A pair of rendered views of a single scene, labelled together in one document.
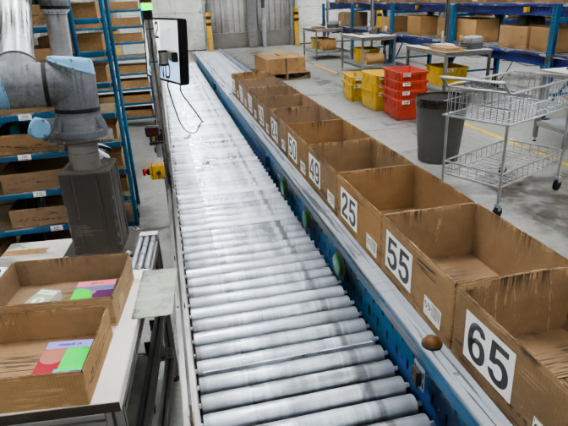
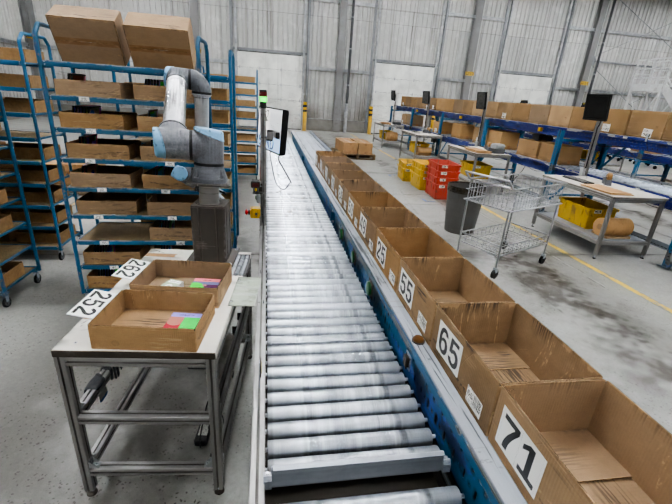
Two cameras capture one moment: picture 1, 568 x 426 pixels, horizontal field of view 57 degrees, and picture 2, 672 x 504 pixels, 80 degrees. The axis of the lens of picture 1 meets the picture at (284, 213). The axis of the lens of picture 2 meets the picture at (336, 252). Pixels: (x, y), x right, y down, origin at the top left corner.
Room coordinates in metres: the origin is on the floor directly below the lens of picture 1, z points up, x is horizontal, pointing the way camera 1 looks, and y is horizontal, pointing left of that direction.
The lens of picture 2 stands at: (-0.24, -0.03, 1.67)
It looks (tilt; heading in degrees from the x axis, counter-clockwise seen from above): 22 degrees down; 1
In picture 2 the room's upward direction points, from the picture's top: 4 degrees clockwise
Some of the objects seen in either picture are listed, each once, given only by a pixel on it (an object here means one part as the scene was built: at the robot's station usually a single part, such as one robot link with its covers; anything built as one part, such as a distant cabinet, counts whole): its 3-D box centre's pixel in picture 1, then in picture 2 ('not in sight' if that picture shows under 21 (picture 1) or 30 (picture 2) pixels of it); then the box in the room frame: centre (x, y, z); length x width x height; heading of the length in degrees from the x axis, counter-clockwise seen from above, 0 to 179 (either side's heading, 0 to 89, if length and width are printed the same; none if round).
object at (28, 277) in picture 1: (62, 292); (184, 282); (1.42, 0.70, 0.80); 0.38 x 0.28 x 0.10; 94
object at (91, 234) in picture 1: (95, 206); (212, 230); (1.85, 0.71, 0.91); 0.26 x 0.26 x 0.33; 6
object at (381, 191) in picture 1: (399, 210); (414, 257); (1.55, -0.37, 0.96); 0.39 x 0.29 x 0.17; 12
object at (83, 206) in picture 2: not in sight; (113, 202); (2.64, 1.75, 0.79); 0.40 x 0.30 x 0.10; 103
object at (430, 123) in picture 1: (439, 128); (462, 208); (5.15, -1.61, 0.32); 0.50 x 0.50 x 0.64
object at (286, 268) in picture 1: (258, 275); (314, 289); (1.60, 0.10, 0.72); 0.52 x 0.05 x 0.05; 102
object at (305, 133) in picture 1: (326, 148); (374, 211); (2.32, -0.21, 0.96); 0.39 x 0.29 x 0.17; 12
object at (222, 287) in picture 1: (261, 284); (316, 295); (1.54, 0.09, 0.72); 0.52 x 0.05 x 0.05; 102
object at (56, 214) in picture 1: (55, 205); (181, 227); (2.74, 1.28, 0.59); 0.40 x 0.30 x 0.10; 100
